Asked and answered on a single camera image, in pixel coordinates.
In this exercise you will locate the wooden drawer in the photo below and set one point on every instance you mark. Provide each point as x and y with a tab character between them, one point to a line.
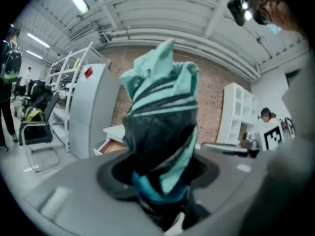
112	147

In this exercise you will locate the black bag pile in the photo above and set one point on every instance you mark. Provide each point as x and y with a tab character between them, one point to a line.
41	92

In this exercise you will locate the white arched cabinet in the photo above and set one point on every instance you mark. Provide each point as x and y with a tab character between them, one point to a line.
236	112

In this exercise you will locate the black chrome-frame office chair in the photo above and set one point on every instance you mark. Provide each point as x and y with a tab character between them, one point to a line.
37	131

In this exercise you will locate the yellow green jacket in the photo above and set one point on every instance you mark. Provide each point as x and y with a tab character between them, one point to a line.
34	114

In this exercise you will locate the ceiling air conditioner unit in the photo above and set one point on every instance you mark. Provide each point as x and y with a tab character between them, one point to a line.
80	31

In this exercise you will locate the black head camera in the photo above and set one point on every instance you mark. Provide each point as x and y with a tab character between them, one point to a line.
236	11

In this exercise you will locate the blue face mask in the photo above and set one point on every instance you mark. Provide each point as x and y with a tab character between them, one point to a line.
274	28

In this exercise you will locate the person's head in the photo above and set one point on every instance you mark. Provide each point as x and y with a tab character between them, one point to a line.
280	11

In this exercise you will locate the grey refrigerator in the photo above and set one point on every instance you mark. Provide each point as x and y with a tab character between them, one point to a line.
86	112

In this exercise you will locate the white metal shelving rack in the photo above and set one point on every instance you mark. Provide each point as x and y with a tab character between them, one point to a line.
65	70

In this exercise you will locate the black green backpack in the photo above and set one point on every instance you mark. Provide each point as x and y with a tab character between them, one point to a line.
11	65

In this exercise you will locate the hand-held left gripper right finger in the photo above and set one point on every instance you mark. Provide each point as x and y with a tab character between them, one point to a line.
233	181

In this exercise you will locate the person's glasses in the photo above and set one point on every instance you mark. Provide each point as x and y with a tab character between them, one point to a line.
262	6

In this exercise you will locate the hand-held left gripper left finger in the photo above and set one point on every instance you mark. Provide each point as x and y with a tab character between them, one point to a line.
86	193

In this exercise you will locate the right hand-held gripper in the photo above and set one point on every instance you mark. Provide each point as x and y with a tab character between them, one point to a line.
272	136

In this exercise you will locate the red sticker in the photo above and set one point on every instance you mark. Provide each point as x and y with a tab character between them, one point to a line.
88	72

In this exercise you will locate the green cloth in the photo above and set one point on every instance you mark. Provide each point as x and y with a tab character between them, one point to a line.
160	131

